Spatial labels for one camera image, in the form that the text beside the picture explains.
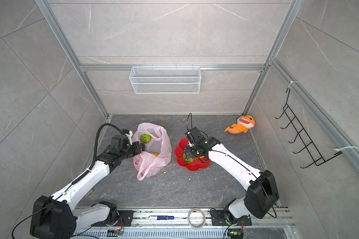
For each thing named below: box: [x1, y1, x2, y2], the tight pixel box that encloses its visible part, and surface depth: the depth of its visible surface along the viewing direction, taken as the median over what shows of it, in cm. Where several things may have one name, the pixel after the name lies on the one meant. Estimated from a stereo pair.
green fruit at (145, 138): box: [140, 133, 152, 144], surface depth 100 cm
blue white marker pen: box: [148, 215, 175, 221], surface depth 74 cm
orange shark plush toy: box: [224, 115, 256, 134], surface depth 108 cm
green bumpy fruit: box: [182, 152, 195, 164], surface depth 92 cm
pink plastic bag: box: [132, 122, 173, 181], surface depth 88 cm
